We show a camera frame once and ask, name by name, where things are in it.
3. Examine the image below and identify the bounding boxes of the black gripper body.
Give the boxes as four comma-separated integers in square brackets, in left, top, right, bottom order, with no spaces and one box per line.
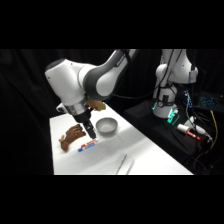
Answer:
[71,110,94,130]

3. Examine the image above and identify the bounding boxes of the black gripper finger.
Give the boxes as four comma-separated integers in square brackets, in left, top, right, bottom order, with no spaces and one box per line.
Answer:
[87,122,99,139]
[83,121,92,135]

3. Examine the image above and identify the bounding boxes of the blue and white pen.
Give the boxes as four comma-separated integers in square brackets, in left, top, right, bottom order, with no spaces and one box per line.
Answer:
[77,142,98,154]

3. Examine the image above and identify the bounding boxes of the grey metal bowl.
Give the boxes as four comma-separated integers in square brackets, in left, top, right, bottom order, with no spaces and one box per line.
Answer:
[95,117,119,137]

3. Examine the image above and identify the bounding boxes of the brown plush toy animal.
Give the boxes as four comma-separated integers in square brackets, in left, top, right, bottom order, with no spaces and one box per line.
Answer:
[58,123,87,153]

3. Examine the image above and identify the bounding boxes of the black robot stand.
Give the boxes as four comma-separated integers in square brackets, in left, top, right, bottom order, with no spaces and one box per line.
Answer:
[123,98,214,165]

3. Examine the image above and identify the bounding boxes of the green status light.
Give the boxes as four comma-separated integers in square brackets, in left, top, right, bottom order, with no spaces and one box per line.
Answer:
[167,109,180,125]

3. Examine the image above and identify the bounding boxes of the white marker with red cap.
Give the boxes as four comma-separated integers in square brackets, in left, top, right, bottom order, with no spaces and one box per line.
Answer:
[176,123,202,141]

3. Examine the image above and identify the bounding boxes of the blue lit device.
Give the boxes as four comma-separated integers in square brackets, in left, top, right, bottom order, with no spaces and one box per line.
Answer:
[183,89,194,110]

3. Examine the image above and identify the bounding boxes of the blue backlit keyboard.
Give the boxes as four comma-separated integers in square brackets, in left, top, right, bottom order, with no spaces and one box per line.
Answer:
[198,93,223,111]

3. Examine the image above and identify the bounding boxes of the tan cable wrap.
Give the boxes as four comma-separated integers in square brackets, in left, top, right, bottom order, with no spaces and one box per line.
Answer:
[87,99,107,112]

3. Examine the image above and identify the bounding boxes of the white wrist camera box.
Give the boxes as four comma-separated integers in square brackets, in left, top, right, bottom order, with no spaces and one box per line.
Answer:
[55,102,68,115]

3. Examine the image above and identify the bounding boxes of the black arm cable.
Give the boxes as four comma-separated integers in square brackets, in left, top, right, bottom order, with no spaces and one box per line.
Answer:
[111,49,184,101]

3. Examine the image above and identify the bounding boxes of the white cable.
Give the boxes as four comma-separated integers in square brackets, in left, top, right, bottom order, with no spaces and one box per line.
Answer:
[188,115,213,140]

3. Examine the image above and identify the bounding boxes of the yellow cable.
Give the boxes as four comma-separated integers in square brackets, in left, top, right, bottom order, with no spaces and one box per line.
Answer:
[209,109,220,143]

